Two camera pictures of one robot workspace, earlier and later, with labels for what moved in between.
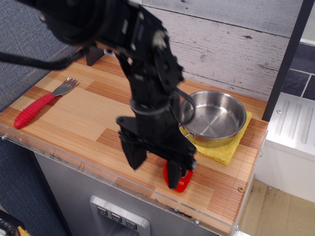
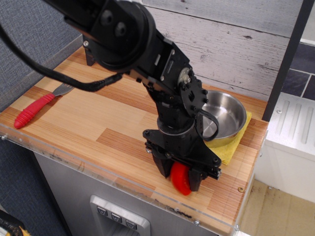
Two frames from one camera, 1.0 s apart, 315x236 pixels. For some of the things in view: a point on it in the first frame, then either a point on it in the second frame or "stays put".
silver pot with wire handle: (220, 116) stays put
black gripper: (155, 128) -> (176, 136)
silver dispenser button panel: (111, 220) stays put
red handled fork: (27, 115) stays put
